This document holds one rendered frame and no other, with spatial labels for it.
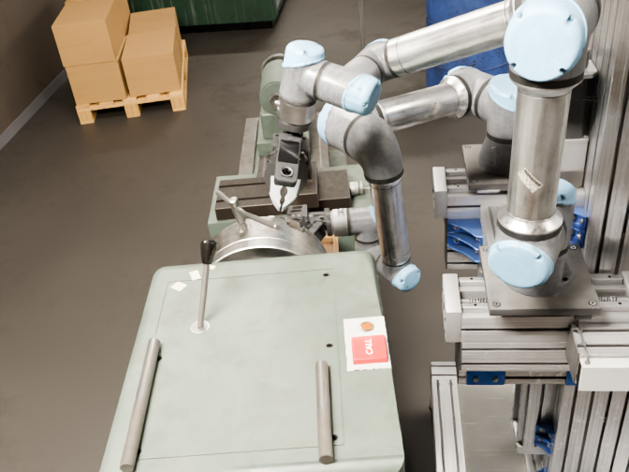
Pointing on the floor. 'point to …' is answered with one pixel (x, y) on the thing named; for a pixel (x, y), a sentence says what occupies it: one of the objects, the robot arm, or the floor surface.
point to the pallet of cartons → (121, 56)
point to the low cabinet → (216, 13)
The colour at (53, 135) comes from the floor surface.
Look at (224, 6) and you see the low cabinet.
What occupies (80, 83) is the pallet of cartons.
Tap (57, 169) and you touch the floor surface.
